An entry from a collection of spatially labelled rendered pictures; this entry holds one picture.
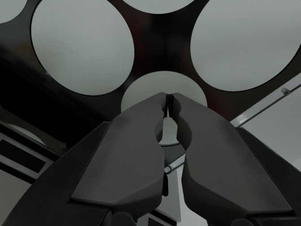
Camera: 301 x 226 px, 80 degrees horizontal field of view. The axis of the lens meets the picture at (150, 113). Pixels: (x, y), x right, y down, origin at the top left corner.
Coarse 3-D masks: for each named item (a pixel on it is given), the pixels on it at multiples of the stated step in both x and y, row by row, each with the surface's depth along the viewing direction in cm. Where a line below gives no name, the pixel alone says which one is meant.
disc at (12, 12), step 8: (0, 0) 16; (8, 0) 16; (16, 0) 16; (24, 0) 16; (0, 8) 16; (8, 8) 16; (16, 8) 16; (0, 16) 16; (8, 16) 16; (16, 16) 16
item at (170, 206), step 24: (0, 72) 22; (24, 72) 23; (48, 96) 24; (0, 120) 18; (24, 120) 19; (72, 120) 26; (24, 144) 19; (48, 144) 19; (72, 144) 21; (168, 192) 28; (168, 216) 25
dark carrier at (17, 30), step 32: (32, 0) 16; (0, 32) 17; (160, 32) 16; (32, 64) 19; (160, 64) 18; (192, 64) 18; (288, 64) 18; (64, 96) 21; (96, 96) 20; (224, 96) 20; (256, 96) 19
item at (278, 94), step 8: (296, 80) 18; (280, 88) 19; (288, 88) 18; (296, 88) 18; (272, 96) 19; (280, 96) 19; (256, 104) 20; (264, 104) 20; (272, 104) 20; (248, 112) 20; (256, 112) 20; (232, 120) 21; (240, 120) 21; (248, 120) 21; (176, 160) 25; (184, 160) 25; (168, 168) 26; (176, 168) 26
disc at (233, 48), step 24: (216, 0) 15; (240, 0) 15; (264, 0) 15; (288, 0) 15; (216, 24) 16; (240, 24) 16; (264, 24) 16; (288, 24) 16; (192, 48) 17; (216, 48) 17; (240, 48) 17; (264, 48) 17; (288, 48) 17; (216, 72) 18; (240, 72) 18; (264, 72) 18
